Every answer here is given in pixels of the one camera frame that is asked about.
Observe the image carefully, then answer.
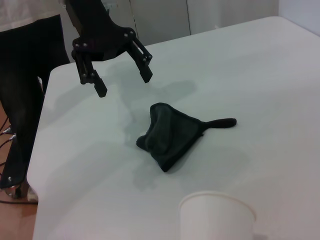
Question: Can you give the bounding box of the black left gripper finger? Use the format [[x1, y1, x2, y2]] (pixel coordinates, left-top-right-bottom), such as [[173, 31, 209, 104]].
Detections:
[[71, 49, 108, 98], [126, 36, 154, 84]]

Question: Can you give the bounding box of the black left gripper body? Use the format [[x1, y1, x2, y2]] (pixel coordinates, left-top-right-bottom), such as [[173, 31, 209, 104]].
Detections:
[[66, 0, 136, 61]]

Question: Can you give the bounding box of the dark blue rag with loop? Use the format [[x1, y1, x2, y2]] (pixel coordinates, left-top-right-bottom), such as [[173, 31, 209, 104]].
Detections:
[[135, 101, 238, 173]]

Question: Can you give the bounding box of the white paper cup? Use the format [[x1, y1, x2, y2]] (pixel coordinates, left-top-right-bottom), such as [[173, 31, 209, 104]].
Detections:
[[178, 190, 257, 240]]

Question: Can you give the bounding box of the person in black trousers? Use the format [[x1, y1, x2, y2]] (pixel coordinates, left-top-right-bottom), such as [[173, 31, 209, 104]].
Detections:
[[0, 14, 71, 190]]

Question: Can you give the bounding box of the metal base frame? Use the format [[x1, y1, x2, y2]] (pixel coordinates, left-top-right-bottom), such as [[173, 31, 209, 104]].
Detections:
[[0, 181, 39, 201]]

